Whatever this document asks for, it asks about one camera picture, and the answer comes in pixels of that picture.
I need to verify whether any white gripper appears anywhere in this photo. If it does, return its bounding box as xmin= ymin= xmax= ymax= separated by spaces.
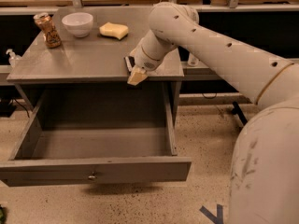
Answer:
xmin=127 ymin=37 xmax=163 ymax=86

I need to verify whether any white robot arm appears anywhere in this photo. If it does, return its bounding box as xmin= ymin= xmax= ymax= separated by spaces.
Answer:
xmin=128 ymin=3 xmax=299 ymax=224

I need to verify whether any open grey top drawer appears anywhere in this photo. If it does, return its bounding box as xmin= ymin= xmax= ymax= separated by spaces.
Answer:
xmin=0 ymin=89 xmax=192 ymax=188

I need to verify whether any round metal drawer knob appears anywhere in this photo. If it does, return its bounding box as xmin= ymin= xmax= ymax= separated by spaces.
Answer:
xmin=88 ymin=172 xmax=97 ymax=181

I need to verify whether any yellow sponge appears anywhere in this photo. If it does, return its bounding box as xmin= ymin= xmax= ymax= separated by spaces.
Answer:
xmin=99 ymin=22 xmax=129 ymax=40

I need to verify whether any grey cabinet desk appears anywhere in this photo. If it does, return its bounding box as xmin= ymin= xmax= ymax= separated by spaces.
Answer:
xmin=8 ymin=7 xmax=183 ymax=129

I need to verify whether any white ceramic bowl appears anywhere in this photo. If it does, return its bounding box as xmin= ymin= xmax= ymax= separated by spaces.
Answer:
xmin=62 ymin=12 xmax=93 ymax=37

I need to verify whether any black rolling stand base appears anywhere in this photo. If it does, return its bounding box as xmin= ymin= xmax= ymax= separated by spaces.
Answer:
xmin=232 ymin=102 xmax=248 ymax=125

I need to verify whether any clear sanitizer pump bottle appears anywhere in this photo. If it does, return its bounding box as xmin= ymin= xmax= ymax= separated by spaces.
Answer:
xmin=6 ymin=49 xmax=21 ymax=67

